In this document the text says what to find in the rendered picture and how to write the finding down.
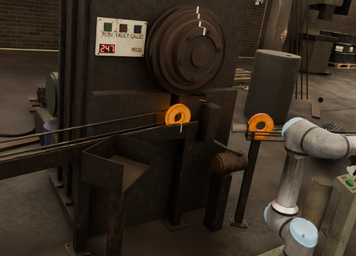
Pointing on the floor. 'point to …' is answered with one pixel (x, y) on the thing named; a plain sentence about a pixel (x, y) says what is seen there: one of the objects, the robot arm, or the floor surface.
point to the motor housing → (221, 186)
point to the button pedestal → (341, 218)
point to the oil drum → (272, 84)
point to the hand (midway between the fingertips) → (353, 179)
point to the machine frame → (138, 96)
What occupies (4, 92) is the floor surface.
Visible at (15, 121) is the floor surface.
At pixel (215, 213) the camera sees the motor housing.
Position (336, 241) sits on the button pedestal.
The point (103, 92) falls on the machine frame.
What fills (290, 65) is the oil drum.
